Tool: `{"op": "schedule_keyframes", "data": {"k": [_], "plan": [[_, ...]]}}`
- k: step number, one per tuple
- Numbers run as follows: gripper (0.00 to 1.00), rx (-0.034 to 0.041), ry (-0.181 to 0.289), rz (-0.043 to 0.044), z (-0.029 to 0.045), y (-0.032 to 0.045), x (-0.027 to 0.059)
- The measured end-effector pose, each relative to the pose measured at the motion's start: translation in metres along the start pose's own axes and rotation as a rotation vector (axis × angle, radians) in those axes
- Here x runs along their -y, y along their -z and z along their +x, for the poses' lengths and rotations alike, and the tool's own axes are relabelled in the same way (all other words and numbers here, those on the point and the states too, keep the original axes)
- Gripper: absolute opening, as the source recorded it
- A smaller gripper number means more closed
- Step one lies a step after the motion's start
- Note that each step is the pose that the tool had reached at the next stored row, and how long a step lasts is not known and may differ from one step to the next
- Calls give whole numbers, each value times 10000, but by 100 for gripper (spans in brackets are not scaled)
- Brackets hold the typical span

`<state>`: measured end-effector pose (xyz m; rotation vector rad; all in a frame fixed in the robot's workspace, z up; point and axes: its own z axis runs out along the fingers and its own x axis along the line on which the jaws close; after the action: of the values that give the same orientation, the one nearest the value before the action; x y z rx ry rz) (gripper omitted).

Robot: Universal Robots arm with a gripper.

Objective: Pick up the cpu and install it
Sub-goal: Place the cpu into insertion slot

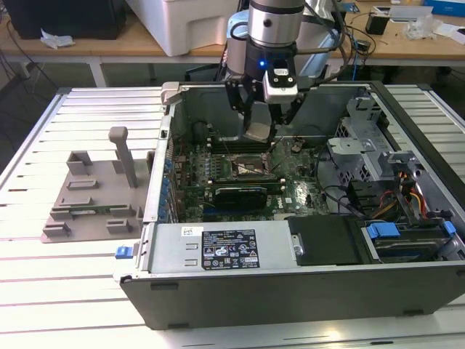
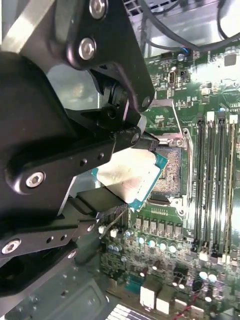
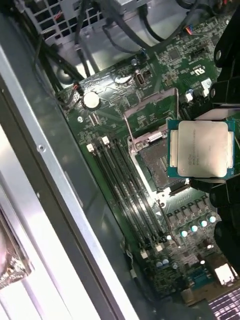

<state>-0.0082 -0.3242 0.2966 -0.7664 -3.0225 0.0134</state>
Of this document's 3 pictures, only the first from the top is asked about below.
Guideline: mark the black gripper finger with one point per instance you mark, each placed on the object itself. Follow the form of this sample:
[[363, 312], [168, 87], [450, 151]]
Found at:
[[243, 102], [290, 111]]

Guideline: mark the small silver CPU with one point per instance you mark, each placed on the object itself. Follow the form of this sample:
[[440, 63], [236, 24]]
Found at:
[[258, 131]]

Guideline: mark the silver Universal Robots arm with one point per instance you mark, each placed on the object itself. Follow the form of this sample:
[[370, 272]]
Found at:
[[276, 22]]

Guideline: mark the CPU socket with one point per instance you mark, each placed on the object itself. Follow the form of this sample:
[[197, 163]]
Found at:
[[250, 168]]

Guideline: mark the silver coin battery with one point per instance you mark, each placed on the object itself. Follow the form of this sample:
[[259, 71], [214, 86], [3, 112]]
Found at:
[[296, 146]]

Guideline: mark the black RAM slot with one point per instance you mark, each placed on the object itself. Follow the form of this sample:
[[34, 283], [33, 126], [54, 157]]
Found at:
[[247, 177], [247, 184], [238, 144], [247, 181], [239, 147], [239, 150], [236, 141]]

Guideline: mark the metal drive cage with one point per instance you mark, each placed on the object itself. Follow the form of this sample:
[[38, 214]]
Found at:
[[350, 145]]

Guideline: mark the green PC motherboard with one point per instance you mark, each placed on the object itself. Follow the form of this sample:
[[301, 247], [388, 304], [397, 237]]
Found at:
[[301, 189]]

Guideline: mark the black graphics card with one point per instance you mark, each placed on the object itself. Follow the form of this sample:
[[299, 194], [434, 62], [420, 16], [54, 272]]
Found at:
[[239, 198]]

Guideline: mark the black power adapter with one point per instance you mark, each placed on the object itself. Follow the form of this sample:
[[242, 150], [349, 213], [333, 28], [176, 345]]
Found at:
[[363, 44]]

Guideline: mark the small black box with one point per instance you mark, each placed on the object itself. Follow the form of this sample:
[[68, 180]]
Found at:
[[376, 23]]

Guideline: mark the black plastic shroud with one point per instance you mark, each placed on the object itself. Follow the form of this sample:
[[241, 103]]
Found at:
[[327, 240]]

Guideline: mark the wooden desk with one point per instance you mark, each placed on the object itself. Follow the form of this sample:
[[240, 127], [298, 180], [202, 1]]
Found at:
[[109, 47]]

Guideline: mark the hard disk in blue carrier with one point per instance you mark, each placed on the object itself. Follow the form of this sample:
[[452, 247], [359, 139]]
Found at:
[[383, 231]]

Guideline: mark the white cardboard box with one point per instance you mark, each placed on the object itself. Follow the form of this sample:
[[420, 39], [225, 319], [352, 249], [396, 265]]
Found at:
[[410, 14]]

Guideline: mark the clear plastic bag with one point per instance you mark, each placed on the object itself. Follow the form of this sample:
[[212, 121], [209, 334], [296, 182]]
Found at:
[[421, 28]]

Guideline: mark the grey power supply unit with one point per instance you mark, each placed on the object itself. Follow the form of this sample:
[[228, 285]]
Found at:
[[174, 251]]

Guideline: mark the grey parts rack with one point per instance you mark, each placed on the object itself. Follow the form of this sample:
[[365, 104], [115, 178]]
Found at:
[[101, 185]]

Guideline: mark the white paper pad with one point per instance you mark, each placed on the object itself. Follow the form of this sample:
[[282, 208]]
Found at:
[[452, 32]]

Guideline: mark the green RAM stick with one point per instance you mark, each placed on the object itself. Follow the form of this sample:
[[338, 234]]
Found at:
[[91, 210]]

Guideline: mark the blue flat box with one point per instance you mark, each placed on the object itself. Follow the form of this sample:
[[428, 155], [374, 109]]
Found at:
[[447, 3]]

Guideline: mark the open black PC case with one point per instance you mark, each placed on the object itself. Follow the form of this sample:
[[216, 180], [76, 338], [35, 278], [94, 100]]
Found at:
[[290, 301]]

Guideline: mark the blue case latch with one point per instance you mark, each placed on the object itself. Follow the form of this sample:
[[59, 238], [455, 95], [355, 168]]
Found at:
[[121, 252]]

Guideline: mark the large black box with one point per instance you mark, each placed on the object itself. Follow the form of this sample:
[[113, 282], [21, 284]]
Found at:
[[65, 18]]

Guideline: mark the crumpled white tissue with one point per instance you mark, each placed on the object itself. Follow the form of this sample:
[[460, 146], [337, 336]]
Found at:
[[56, 40]]

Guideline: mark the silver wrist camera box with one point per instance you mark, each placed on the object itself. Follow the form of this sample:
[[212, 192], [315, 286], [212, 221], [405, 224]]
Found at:
[[279, 91]]

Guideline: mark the black plastic bracket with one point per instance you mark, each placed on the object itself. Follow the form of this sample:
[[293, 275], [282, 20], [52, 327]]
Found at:
[[359, 196]]

